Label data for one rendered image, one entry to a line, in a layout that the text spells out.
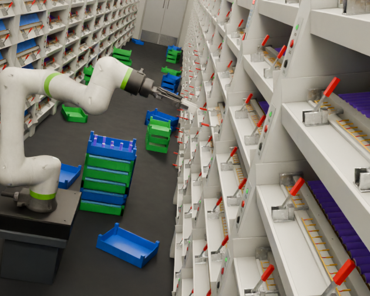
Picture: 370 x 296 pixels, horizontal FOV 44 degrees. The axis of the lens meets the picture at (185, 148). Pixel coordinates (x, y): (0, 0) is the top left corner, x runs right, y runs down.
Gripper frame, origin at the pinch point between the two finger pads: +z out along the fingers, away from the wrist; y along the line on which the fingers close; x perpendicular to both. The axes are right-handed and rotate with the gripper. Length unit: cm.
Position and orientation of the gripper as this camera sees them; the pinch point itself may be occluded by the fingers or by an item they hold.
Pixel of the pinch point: (188, 106)
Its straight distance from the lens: 184.9
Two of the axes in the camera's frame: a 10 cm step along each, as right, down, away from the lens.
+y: 0.0, -3.3, 9.4
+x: -4.2, 8.6, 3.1
